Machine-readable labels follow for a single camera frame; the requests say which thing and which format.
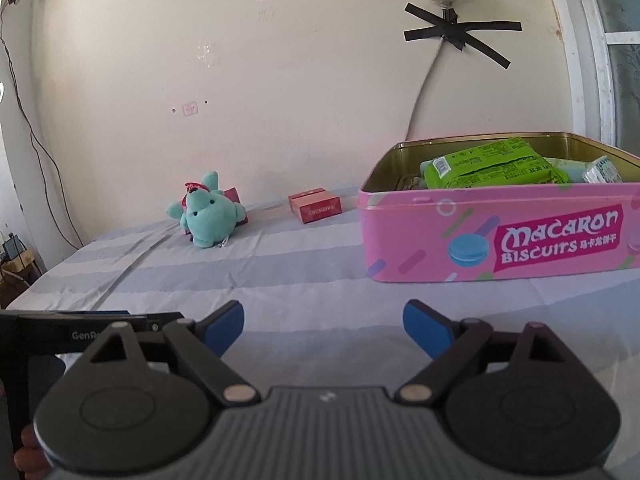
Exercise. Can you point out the black tape cross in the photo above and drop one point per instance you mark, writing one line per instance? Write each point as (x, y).
(450, 27)

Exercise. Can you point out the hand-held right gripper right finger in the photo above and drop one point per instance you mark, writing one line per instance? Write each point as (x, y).
(425, 330)

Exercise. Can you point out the shiny crimson packet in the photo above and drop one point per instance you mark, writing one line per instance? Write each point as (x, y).
(232, 196)

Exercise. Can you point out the dark charger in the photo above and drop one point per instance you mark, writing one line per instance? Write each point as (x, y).
(12, 246)

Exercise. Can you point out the pink wall sticker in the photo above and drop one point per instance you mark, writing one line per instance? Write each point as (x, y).
(190, 108)

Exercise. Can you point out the white window frame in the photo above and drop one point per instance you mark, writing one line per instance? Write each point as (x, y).
(600, 60)

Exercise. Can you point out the tan box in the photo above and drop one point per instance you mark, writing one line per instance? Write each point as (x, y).
(20, 280)

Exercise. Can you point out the striped bed sheet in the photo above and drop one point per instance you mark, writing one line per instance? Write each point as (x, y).
(300, 270)

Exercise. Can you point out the red cigarette box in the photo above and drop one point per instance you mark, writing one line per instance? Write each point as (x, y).
(315, 205)

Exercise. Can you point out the patterned tissue box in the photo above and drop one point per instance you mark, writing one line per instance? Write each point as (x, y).
(602, 170)

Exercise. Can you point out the person's left hand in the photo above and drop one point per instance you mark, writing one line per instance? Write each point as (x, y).
(31, 455)

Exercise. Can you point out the teal plush toy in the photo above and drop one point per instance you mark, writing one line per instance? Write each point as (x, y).
(207, 215)

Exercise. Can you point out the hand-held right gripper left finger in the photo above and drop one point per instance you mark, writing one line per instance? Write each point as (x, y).
(225, 327)

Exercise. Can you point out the green snack packet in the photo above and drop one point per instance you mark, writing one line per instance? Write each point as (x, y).
(490, 165)

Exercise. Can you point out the pink biscuit tin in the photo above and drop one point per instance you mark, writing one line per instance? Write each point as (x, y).
(425, 240)

